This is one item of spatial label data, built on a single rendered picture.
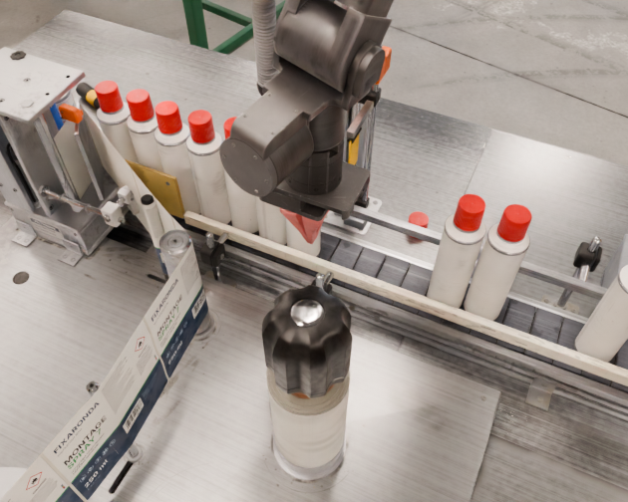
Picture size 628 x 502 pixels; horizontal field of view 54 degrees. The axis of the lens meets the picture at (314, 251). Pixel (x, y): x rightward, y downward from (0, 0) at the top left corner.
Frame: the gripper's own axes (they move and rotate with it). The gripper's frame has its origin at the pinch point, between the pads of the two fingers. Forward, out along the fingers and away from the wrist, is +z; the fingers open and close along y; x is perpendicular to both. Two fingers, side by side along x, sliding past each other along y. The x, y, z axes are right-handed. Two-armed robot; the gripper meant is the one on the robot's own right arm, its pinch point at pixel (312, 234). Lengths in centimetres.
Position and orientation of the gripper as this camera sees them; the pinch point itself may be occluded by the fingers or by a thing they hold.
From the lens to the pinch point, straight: 69.1
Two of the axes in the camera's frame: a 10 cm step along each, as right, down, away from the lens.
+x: 4.2, -6.9, 5.8
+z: -0.2, 6.4, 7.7
